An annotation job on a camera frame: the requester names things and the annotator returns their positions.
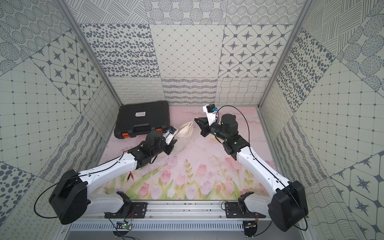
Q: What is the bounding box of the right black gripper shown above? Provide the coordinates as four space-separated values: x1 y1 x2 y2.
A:
194 117 228 142

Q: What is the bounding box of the cream cloth soil bag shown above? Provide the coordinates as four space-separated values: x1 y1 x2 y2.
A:
171 121 194 156

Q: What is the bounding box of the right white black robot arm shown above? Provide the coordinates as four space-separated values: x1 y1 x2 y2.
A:
195 104 308 232

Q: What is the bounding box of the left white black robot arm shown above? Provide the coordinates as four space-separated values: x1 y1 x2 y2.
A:
49 127 178 225

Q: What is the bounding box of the black plastic tool case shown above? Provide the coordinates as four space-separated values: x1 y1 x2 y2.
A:
114 101 171 139

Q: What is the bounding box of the small green circuit board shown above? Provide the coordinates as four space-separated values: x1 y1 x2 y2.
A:
117 222 133 231

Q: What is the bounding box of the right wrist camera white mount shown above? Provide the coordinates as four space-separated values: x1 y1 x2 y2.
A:
203 104 218 126

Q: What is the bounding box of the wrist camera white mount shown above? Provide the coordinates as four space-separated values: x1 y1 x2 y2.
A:
203 104 218 126
163 126 178 145

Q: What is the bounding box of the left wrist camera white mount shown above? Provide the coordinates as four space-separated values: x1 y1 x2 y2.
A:
163 126 178 145

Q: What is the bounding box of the aluminium mounting rail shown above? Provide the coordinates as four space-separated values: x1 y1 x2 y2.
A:
80 201 283 225

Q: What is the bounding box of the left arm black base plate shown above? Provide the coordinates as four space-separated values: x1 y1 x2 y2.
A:
104 202 148 219

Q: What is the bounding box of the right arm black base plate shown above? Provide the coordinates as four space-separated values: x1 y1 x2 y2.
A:
221 201 266 219

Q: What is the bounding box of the black round controller under rail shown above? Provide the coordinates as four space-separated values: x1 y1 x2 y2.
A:
243 221 258 238

